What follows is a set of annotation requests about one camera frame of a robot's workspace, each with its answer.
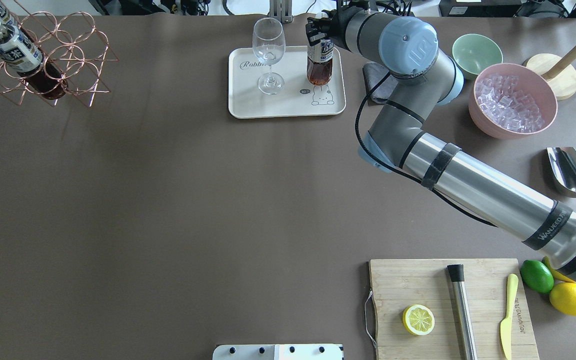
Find pink bowl with ice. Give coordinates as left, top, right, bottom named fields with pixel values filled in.
left=468, top=63, right=558, bottom=139

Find tea bottle brown liquid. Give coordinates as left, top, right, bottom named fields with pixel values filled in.
left=306, top=38, right=335, bottom=86

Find dark grey folded cloth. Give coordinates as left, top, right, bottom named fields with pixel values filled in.
left=362, top=61, right=398, bottom=105

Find green lime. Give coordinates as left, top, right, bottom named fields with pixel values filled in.
left=519, top=260, right=554, bottom=294

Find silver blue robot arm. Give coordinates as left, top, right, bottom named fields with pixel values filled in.
left=305, top=1, right=576, bottom=281

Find mint green bowl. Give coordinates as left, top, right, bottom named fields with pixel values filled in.
left=451, top=33, right=504, bottom=80

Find yellow plastic knife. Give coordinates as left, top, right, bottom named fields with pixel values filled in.
left=499, top=273, right=519, bottom=360

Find steel muddler black tip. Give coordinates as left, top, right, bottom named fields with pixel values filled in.
left=446, top=264, right=479, bottom=360

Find wooden glass drying rack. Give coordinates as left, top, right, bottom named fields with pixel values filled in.
left=523, top=45, right=576, bottom=101

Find metal ice scoop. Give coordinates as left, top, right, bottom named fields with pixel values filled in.
left=546, top=146, right=576, bottom=198

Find half lemon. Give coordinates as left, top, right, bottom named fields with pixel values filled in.
left=402, top=304, right=435, bottom=336

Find wooden cutting board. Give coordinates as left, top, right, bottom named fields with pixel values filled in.
left=368, top=259, right=520, bottom=360

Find white bracket with bolts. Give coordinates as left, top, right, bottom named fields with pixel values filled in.
left=212, top=343, right=345, bottom=360

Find upright wine glass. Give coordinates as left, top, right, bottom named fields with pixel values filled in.
left=252, top=17, right=286, bottom=95

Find yellow lemon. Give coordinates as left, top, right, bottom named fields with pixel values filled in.
left=549, top=282, right=576, bottom=317
left=541, top=256, right=576, bottom=284

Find white serving tray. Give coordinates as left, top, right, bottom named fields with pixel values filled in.
left=228, top=45, right=346, bottom=119

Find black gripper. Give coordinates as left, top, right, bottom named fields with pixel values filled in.
left=306, top=11, right=346, bottom=47

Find copper wire bottle rack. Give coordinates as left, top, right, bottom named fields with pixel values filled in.
left=0, top=11, right=119, bottom=107

